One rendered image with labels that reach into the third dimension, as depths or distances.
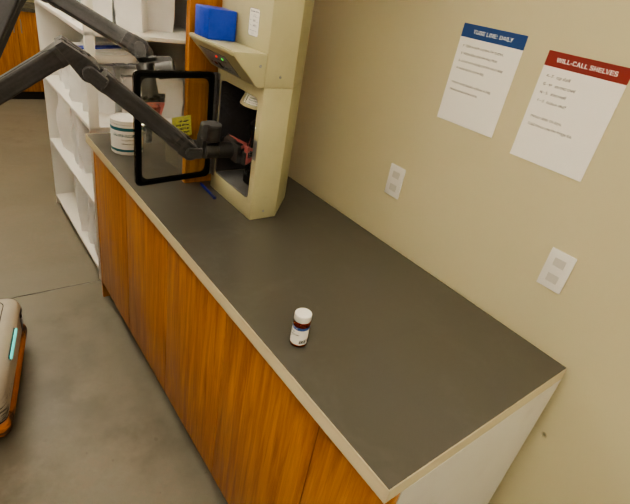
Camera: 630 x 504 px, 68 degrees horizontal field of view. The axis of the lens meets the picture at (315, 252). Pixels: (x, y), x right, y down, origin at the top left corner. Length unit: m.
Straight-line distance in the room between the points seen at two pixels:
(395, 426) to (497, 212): 0.73
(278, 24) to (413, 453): 1.22
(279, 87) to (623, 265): 1.10
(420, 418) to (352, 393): 0.16
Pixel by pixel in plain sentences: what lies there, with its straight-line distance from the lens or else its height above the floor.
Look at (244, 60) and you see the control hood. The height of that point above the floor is 1.49.
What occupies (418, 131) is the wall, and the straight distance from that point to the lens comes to 1.66.
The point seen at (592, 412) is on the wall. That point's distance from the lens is 1.55.
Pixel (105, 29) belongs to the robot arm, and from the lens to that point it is 1.90.
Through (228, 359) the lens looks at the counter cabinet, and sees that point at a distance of 1.48.
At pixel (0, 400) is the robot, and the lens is 2.12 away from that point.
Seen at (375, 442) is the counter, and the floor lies 0.94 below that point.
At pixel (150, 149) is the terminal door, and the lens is 1.78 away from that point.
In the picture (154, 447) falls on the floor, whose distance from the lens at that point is 2.16.
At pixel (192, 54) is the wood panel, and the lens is 1.86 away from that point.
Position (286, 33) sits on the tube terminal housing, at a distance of 1.59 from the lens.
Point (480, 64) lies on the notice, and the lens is 1.53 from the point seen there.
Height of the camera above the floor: 1.72
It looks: 29 degrees down
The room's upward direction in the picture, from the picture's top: 11 degrees clockwise
